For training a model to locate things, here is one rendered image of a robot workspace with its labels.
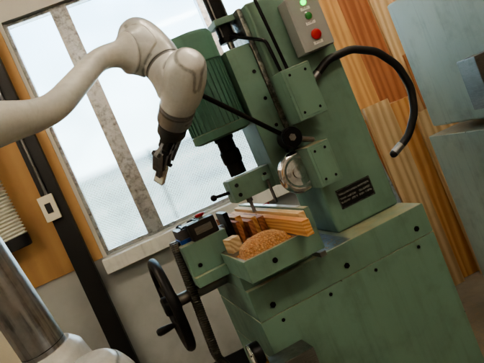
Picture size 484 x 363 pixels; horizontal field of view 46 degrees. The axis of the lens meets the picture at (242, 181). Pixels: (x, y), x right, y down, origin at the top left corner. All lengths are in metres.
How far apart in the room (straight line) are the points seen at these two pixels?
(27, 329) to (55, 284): 1.83
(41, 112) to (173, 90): 0.32
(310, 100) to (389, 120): 1.49
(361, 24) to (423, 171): 0.87
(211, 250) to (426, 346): 0.68
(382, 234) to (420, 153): 1.54
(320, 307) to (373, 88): 1.82
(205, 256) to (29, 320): 0.53
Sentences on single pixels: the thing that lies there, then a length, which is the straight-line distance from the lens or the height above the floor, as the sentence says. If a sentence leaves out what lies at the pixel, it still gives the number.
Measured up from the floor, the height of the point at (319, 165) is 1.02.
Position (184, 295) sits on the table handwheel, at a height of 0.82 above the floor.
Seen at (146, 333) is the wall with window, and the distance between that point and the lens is 3.14.
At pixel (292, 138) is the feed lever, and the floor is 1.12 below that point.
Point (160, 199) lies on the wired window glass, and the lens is 3.11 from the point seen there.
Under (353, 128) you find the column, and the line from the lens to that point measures 1.73.
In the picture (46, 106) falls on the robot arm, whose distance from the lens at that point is 1.18.
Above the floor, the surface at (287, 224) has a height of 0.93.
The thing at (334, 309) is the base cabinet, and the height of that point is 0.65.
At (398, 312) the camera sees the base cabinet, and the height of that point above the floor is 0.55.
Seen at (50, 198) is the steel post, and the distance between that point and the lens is 2.95.
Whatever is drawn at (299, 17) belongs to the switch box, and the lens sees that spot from 1.66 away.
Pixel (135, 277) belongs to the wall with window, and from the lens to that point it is 3.08.
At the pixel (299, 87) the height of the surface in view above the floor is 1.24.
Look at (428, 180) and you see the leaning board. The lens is 3.15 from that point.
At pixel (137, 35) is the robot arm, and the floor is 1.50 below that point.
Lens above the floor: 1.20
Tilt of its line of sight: 5 degrees down
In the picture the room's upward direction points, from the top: 23 degrees counter-clockwise
